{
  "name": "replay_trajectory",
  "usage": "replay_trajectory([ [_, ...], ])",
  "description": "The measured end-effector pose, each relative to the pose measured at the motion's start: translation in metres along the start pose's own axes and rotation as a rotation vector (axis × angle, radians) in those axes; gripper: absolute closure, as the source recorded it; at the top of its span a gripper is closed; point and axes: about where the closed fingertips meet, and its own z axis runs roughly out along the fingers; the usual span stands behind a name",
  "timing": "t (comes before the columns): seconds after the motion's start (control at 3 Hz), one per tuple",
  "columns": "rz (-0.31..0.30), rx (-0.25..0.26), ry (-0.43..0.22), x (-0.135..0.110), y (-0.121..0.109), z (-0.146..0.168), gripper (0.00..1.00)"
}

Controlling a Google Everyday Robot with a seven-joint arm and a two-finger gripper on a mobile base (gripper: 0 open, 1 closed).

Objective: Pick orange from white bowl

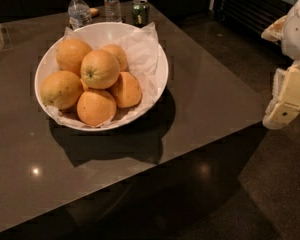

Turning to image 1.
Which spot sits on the top centre orange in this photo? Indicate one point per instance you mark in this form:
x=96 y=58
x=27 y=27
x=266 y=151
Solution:
x=99 y=69

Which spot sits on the back right orange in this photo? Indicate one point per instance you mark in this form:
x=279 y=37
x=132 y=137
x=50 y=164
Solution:
x=119 y=53

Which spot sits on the front left orange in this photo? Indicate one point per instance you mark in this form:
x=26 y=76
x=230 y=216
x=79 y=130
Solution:
x=61 y=89

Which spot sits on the white paper liner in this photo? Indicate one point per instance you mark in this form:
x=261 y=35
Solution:
x=101 y=76

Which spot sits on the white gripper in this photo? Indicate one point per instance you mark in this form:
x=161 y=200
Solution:
x=297 y=34

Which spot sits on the front centre orange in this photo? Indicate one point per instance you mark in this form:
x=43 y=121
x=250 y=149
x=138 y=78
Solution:
x=95 y=107

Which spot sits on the back left orange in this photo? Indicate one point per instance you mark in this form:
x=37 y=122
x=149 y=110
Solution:
x=70 y=54

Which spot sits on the green soda can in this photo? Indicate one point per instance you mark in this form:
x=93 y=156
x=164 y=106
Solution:
x=140 y=12

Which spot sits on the tan object behind bottle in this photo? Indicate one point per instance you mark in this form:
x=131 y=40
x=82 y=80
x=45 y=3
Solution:
x=94 y=12

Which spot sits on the left clear water bottle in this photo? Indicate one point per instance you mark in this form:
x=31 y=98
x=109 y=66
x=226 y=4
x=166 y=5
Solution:
x=79 y=14

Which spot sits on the white ceramic bowl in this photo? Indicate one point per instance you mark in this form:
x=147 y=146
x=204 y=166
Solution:
x=146 y=61

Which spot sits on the right clear water bottle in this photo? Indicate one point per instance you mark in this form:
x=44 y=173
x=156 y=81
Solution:
x=113 y=10

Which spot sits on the small hidden orange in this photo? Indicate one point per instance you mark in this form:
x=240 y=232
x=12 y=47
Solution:
x=85 y=87

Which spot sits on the clear water bottle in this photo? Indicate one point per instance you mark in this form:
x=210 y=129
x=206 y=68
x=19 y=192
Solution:
x=79 y=14
x=113 y=10

